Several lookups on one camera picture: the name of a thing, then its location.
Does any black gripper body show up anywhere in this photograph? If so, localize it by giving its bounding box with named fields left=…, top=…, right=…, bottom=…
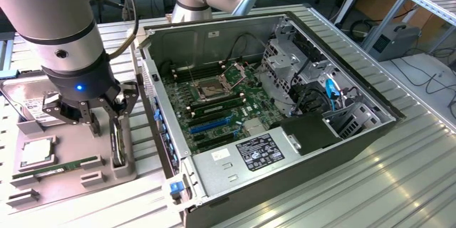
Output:
left=43, top=51, right=120, bottom=103

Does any black and green graphics card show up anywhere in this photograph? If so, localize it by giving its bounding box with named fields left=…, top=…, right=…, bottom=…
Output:
left=108, top=110, right=128, bottom=167

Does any silver hard disk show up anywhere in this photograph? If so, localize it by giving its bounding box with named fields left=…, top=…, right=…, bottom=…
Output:
left=0, top=78, right=62, bottom=128

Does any grey parts rack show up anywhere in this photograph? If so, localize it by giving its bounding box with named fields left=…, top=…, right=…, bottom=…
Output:
left=6, top=115, right=139, bottom=215

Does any silver CPU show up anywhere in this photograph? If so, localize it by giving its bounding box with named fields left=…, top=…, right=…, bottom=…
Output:
left=20, top=139, right=55, bottom=167

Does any blue disk carrier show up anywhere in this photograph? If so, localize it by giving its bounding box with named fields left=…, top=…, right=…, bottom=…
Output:
left=0, top=69, right=44, bottom=80

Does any thin metal locking lever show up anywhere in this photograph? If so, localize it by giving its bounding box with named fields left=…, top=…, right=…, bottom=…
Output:
left=186, top=61, right=196, bottom=85

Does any black RAM slot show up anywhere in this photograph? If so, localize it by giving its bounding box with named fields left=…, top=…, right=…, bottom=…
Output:
left=190, top=93, right=242, bottom=107
left=171, top=61, right=224, bottom=76
left=174, top=69, right=226, bottom=84

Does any black expansion slot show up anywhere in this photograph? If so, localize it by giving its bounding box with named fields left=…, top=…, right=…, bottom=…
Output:
left=187, top=112, right=230, bottom=128
left=194, top=133, right=239, bottom=152

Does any CPU socket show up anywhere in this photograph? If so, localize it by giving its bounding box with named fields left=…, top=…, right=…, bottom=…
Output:
left=194, top=77, right=234, bottom=101

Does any green RAM stick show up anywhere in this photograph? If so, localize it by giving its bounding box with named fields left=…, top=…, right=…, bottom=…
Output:
left=12, top=155, right=100, bottom=180
left=187, top=96, right=247, bottom=119

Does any blue expansion slot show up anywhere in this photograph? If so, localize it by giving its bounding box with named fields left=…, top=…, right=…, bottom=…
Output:
left=190, top=117, right=235, bottom=135

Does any black office chair base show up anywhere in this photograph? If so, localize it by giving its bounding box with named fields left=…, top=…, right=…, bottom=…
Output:
left=91, top=0, right=140, bottom=23

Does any metal socket cover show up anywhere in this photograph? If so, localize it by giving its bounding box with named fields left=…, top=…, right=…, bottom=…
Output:
left=220, top=62, right=250, bottom=90

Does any green motherboard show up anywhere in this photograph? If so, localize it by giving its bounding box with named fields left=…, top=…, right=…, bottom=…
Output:
left=159, top=59, right=288, bottom=156

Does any silver chipset heatsink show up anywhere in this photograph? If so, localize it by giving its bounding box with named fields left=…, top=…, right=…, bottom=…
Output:
left=244, top=120, right=267, bottom=136

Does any grey power supply with label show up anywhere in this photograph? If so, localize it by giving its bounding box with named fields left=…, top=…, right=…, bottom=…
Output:
left=183, top=125, right=304, bottom=198

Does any silver perforated drive cage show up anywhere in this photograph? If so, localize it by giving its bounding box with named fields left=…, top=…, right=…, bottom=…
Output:
left=258, top=38, right=322, bottom=118

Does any open black PC case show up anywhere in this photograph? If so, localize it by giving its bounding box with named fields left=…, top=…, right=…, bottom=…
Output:
left=127, top=11, right=407, bottom=228

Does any silver disk bay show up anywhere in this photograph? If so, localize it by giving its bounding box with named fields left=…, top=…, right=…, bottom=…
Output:
left=323, top=101, right=382, bottom=140

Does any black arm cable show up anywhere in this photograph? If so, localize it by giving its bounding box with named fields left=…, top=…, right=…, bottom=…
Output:
left=108, top=0, right=140, bottom=59

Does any black power wire bundle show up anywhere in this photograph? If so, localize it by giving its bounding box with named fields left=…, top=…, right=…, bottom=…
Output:
left=288, top=81, right=331, bottom=114

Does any blue wire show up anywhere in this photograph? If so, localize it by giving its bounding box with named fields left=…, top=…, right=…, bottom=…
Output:
left=324, top=77, right=340, bottom=113

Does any coiled black cable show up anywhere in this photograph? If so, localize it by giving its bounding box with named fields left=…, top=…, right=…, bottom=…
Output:
left=350, top=19, right=375, bottom=40

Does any grey machine with handle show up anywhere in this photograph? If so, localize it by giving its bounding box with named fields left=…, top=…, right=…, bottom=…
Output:
left=367, top=21, right=422, bottom=62

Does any black floor cable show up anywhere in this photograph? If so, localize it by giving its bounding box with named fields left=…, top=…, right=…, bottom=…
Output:
left=390, top=58, right=456, bottom=96

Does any aluminium frame table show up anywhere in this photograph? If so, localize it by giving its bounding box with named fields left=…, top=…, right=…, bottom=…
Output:
left=360, top=0, right=456, bottom=55

